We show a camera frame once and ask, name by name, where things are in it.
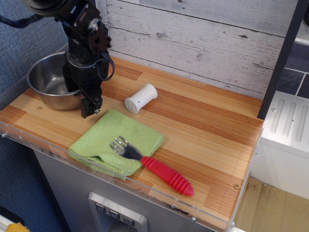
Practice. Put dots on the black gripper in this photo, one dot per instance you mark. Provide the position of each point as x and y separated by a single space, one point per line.
86 78

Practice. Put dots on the stainless steel bowl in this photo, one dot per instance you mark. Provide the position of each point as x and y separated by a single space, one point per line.
46 78

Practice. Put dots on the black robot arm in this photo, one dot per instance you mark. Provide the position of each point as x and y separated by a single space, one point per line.
87 60

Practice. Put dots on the green folded cloth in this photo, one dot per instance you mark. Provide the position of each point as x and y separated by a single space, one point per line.
93 148

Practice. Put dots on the white plastic spool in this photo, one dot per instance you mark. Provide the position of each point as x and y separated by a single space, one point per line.
141 98

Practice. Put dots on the silver button control panel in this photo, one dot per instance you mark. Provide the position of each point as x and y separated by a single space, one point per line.
110 216

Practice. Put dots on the yellow black object on floor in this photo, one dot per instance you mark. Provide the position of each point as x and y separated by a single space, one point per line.
7 225

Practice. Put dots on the clear acrylic edge guard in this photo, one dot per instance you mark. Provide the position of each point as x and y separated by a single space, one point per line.
71 182

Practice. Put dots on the white grooved side cabinet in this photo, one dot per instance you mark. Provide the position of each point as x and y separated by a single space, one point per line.
282 153

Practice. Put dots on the red handled metal fork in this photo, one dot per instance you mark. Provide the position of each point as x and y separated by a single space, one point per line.
172 177

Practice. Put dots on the dark right frame post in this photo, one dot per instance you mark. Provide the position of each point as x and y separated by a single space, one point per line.
283 56

